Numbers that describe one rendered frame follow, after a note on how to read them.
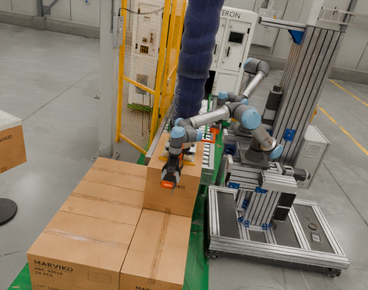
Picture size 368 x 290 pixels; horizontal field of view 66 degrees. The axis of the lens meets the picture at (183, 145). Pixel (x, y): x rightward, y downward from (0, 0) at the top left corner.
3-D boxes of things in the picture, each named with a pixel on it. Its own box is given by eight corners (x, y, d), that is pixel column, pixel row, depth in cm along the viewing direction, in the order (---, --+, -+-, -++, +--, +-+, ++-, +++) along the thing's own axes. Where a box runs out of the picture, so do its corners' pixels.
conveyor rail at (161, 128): (175, 99, 497) (176, 89, 488) (178, 100, 497) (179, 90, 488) (144, 171, 294) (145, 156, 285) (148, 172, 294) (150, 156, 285)
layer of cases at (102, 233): (98, 188, 299) (98, 156, 280) (190, 206, 296) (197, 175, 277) (32, 292, 194) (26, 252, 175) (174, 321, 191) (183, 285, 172)
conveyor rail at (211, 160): (211, 106, 495) (213, 96, 486) (214, 107, 495) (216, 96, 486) (205, 183, 292) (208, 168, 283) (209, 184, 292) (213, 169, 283)
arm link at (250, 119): (273, 141, 216) (242, 99, 180) (287, 151, 204) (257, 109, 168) (262, 152, 216) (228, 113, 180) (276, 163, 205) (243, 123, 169)
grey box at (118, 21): (118, 44, 318) (119, 15, 303) (122, 44, 318) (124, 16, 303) (112, 46, 300) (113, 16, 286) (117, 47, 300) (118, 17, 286)
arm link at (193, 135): (195, 123, 172) (179, 125, 167) (204, 132, 164) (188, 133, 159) (193, 135, 176) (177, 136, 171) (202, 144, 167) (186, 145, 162)
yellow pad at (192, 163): (186, 143, 247) (188, 138, 245) (198, 145, 247) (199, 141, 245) (182, 163, 218) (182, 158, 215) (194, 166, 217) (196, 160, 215)
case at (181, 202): (157, 167, 279) (162, 132, 259) (197, 175, 277) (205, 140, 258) (142, 208, 226) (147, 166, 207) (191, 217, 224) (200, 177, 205)
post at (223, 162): (214, 183, 363) (232, 113, 315) (219, 184, 363) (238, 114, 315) (213, 187, 357) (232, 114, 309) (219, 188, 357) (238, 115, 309)
